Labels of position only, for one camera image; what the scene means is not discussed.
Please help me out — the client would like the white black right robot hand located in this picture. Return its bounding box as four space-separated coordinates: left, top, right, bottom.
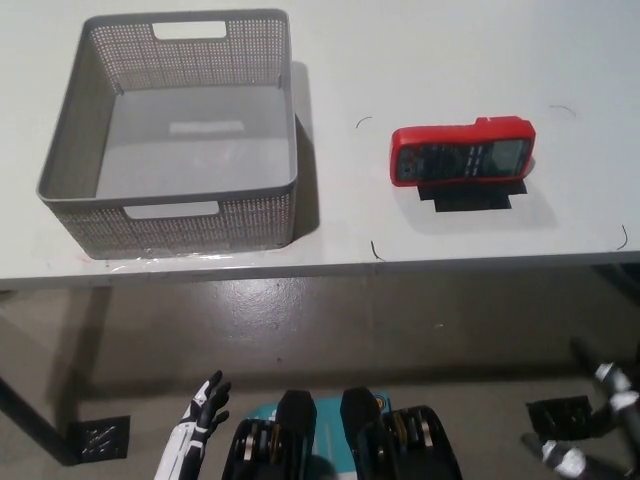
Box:
521 338 640 480

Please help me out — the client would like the red digital multimeter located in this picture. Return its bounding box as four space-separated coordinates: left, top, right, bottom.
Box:
390 115 537 188

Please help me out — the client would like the grey perforated plastic basket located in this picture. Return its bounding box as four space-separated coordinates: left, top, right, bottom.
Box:
34 8 301 260

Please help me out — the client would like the clear tape strip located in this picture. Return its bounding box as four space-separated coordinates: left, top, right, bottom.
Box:
105 249 282 274

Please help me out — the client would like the black floor tape patch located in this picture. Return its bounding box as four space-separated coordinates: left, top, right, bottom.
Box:
525 395 596 442
67 414 132 464

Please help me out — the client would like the black tape patch on table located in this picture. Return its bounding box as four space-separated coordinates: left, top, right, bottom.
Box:
414 175 532 216

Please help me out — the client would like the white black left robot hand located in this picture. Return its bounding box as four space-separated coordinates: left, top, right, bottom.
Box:
154 369 233 480

